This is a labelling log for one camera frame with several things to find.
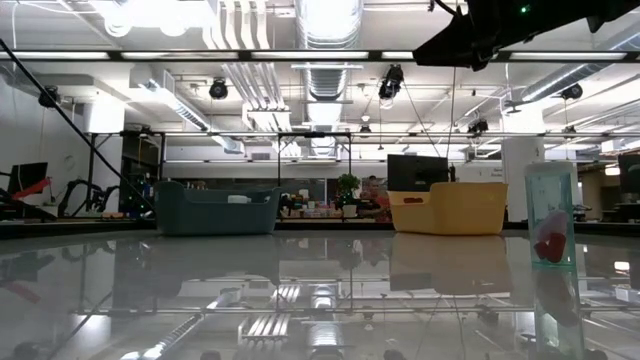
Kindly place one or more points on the black small monitor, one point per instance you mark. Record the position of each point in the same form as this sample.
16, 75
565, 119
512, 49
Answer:
27, 175

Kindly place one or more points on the white pillar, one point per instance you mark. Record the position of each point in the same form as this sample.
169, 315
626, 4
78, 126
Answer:
522, 150

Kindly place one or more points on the black ceiling camera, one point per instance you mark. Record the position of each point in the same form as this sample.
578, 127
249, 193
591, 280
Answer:
391, 82

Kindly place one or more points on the green bottle with red pills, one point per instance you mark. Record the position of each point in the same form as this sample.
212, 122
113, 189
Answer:
550, 220

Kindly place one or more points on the teal plastic bin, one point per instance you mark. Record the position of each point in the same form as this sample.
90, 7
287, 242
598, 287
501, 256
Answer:
210, 215

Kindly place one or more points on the green potted plant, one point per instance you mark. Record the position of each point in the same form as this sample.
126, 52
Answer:
348, 182

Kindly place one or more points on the silver ventilation duct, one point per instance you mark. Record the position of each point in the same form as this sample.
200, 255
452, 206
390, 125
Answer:
327, 80

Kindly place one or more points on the black monitor with dim screen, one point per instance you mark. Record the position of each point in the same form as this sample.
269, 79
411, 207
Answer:
629, 172

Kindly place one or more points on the red bar-shaped object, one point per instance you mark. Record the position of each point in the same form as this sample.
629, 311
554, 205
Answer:
36, 187

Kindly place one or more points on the yellow plastic bin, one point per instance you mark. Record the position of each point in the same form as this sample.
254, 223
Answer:
460, 210

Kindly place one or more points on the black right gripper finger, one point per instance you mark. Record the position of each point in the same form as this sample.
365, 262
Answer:
455, 47

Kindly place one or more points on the black background robot arm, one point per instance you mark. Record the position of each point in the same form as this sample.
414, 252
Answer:
75, 187

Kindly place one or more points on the black aluminium rig frame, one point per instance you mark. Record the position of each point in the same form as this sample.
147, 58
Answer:
375, 55

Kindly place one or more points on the black ceiling spotlight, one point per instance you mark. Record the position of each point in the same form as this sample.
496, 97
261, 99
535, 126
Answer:
218, 89
477, 126
48, 96
571, 91

